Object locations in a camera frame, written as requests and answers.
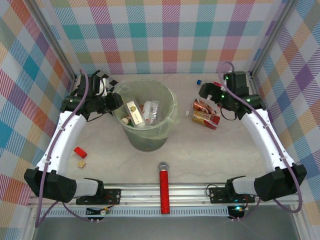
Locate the brown bottle white swirl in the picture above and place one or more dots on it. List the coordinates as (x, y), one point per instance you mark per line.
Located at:
(203, 106)

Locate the amber tea bottle red label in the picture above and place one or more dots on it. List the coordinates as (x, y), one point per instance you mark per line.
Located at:
(205, 118)

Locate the bin with green liner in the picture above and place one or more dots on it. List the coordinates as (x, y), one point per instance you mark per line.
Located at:
(150, 142)

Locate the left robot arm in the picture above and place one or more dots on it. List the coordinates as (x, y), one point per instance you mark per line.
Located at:
(62, 140)

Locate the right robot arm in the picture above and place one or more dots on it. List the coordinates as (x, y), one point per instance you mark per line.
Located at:
(265, 140)

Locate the black grey chessboard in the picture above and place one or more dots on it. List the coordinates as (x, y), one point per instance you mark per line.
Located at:
(110, 80)

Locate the clear bottle blue cap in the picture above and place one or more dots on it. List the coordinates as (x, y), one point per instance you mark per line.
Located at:
(199, 81)

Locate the red block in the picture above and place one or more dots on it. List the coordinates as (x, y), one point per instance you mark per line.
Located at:
(80, 152)

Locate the wooden cube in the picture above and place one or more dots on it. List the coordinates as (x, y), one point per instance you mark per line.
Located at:
(81, 164)

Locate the left controller board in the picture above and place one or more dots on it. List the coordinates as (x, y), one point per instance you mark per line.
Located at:
(102, 212)

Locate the controller board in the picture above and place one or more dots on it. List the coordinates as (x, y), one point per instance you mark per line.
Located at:
(102, 212)
(237, 208)

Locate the right controller board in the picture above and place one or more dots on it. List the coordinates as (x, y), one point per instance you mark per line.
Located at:
(237, 208)

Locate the red glitter microphone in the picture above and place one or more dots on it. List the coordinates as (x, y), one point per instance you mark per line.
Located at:
(164, 190)

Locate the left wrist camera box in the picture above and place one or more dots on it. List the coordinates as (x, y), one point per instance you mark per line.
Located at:
(102, 87)

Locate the right aluminium frame post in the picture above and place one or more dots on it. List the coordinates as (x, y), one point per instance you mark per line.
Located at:
(272, 37)

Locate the aluminium frame post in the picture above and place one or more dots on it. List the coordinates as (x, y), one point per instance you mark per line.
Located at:
(272, 37)
(53, 37)

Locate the left aluminium frame post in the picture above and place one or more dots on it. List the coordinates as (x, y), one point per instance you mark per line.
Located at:
(53, 37)

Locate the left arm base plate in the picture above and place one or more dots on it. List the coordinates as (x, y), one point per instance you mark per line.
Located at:
(112, 196)

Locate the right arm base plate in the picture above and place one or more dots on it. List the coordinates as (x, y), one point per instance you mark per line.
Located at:
(217, 195)

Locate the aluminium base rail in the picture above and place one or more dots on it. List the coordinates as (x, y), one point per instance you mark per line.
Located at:
(140, 196)

